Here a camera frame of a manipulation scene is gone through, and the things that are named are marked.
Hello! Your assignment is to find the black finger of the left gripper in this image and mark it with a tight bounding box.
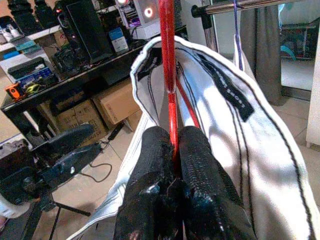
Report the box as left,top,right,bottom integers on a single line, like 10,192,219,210
32,123,96,161
41,142,102,187

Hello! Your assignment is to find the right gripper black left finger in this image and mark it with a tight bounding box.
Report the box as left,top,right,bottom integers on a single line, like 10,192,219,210
113,126,185,240

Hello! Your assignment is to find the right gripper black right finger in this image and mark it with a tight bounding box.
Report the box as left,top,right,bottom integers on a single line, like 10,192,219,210
174,125,257,240

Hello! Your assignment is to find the white garment with black piping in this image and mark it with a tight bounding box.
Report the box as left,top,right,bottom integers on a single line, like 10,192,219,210
66,34,315,240

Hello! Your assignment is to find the red clothes hanger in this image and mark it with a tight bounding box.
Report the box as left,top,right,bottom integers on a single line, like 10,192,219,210
157,0,201,181

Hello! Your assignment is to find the purple hanger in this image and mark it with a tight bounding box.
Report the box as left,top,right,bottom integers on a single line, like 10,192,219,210
233,0,245,72

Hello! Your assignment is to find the cardboard box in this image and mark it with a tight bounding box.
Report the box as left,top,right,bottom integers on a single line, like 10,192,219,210
92,79,144,126
53,98,109,148

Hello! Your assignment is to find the black power strip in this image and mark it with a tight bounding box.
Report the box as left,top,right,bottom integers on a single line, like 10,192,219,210
107,122,125,141

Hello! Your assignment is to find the black tripod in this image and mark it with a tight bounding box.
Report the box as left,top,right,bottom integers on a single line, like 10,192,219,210
22,194,91,240

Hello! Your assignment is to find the black desk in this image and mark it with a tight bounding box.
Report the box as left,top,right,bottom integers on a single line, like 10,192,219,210
0,44,151,151

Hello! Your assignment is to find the blue printed box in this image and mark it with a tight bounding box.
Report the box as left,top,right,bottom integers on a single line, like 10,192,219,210
14,67,54,88

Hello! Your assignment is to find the orange device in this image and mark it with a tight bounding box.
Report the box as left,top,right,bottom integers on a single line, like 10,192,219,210
5,82,25,101

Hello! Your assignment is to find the black case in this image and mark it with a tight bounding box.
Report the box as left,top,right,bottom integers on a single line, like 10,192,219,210
7,56,47,80

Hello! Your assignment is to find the white hanging cloth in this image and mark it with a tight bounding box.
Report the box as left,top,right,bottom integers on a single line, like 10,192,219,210
232,34,256,78

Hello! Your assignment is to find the black computer tower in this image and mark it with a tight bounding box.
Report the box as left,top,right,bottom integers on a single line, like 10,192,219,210
59,0,114,64

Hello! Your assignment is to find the blue and white box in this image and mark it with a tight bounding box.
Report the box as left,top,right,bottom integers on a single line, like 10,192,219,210
108,26,130,53

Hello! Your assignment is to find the grey hanging curtain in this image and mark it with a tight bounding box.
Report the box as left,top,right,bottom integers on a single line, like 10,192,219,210
239,4,284,106

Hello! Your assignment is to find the white cabinet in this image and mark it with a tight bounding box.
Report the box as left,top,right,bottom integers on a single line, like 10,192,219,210
306,49,320,148

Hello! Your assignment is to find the white computer case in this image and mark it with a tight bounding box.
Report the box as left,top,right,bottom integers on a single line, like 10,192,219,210
132,0,163,41

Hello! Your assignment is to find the chrome clothes rack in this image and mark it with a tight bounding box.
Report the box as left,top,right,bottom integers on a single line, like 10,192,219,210
191,0,286,55

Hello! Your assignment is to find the black floor cable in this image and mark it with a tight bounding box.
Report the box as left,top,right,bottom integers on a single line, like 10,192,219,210
88,141,113,183

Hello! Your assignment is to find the white wall shelf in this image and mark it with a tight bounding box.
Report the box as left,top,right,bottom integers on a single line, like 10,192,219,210
0,24,63,52

